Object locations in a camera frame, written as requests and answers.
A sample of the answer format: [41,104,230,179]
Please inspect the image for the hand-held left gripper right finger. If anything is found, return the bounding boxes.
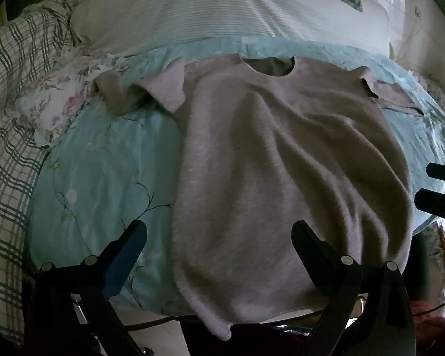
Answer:
[291,220,418,356]

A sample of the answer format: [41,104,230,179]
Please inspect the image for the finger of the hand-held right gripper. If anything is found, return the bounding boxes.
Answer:
[414,188,445,220]
[426,162,445,183]

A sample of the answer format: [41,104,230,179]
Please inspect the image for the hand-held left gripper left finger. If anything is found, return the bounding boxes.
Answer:
[24,220,149,356]

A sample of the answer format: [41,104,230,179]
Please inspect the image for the grey pink knit sweater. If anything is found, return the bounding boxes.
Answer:
[96,54,425,341]

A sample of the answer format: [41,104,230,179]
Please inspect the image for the light blue floral quilt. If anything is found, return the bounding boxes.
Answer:
[25,36,445,316]

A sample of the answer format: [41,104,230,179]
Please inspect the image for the red cloth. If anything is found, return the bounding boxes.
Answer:
[410,300,445,347]

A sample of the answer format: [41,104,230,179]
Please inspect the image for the plaid bed sheet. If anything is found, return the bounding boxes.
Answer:
[0,0,83,347]

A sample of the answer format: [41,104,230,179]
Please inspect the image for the white floral pillow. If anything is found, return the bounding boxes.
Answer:
[8,44,134,150]

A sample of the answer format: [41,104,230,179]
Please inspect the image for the white striped blanket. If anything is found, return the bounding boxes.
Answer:
[70,0,391,57]

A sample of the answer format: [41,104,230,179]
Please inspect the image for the black cable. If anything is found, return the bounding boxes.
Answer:
[123,313,197,332]

